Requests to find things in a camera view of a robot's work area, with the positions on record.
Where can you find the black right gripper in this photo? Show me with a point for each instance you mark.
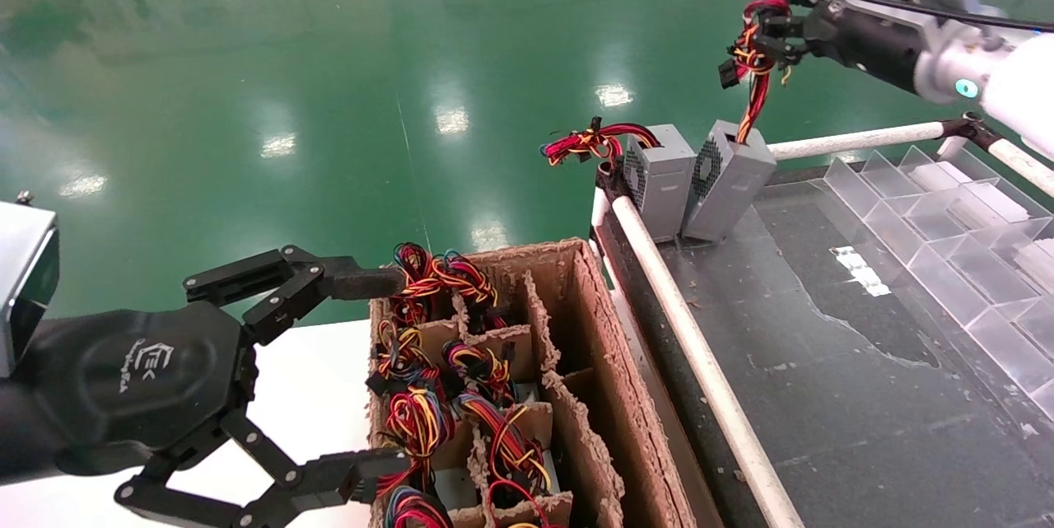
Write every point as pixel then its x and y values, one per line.
pixel 873 42

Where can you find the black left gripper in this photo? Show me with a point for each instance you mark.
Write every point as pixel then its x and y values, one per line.
pixel 140 380

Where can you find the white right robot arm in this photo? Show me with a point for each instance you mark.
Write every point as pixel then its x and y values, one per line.
pixel 1021 83

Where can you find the black pipe joint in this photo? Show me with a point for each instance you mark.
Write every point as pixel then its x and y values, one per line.
pixel 967 128
pixel 609 180

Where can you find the white sticker strip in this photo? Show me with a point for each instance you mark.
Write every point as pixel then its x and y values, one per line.
pixel 860 273

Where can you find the clear acrylic divider tray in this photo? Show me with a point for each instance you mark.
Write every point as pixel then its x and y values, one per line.
pixel 947 264

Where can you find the brown cardboard divider box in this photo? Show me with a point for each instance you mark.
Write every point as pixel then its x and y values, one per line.
pixel 609 396

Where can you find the black worn table mat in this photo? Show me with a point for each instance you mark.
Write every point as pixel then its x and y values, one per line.
pixel 865 429

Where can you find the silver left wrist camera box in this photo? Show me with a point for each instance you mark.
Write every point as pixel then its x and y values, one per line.
pixel 25 281

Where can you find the long white pipe rail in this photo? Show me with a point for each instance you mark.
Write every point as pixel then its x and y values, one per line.
pixel 700 355

